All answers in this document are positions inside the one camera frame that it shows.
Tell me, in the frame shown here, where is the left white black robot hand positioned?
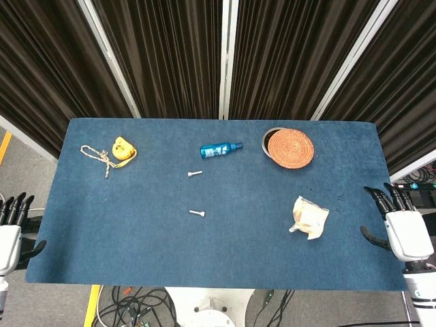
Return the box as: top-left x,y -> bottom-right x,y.
0,192 -> 47,277

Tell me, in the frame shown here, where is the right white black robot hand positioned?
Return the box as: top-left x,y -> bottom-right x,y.
360,183 -> 435,263

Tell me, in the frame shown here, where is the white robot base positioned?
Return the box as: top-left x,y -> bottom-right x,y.
163,287 -> 256,327

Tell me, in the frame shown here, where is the black power strip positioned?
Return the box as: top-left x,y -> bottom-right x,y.
394,182 -> 436,191

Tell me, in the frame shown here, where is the yellow floor tape strip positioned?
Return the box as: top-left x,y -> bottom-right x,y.
0,131 -> 13,164
83,285 -> 103,327

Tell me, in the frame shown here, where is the crumpled beige plastic packet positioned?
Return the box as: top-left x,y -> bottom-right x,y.
288,195 -> 330,240

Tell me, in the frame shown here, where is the orange woven round coaster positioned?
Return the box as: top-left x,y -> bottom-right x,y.
267,128 -> 315,169

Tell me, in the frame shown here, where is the yellow tape measure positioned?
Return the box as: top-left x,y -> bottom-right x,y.
111,136 -> 139,170

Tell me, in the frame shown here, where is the dark pleated curtain panel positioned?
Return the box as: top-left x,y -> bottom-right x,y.
322,0 -> 436,176
91,0 -> 225,119
0,0 -> 134,159
228,0 -> 381,121

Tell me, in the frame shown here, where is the blue table cloth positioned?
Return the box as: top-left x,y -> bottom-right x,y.
25,117 -> 408,292

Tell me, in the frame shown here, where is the dark metal bowl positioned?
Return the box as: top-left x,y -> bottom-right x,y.
261,127 -> 283,157

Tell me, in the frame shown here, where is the blue spray bottle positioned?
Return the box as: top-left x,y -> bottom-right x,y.
200,142 -> 244,159

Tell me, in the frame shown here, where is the black coiled cable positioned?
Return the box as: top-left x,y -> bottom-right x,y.
401,162 -> 436,185

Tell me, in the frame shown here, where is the white metal frame rail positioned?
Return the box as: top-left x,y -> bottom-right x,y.
0,114 -> 59,163
390,155 -> 436,183

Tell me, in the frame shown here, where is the black floor cable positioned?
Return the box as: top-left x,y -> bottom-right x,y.
343,319 -> 422,327
257,289 -> 297,327
100,286 -> 178,327

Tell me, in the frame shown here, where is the white floor cable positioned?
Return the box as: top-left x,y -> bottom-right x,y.
95,289 -> 107,327

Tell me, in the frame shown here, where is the beige braided rope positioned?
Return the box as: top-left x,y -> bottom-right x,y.
80,144 -> 116,180

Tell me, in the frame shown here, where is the white metal frame post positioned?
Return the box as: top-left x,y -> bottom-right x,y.
76,0 -> 142,119
217,0 -> 238,120
309,0 -> 399,121

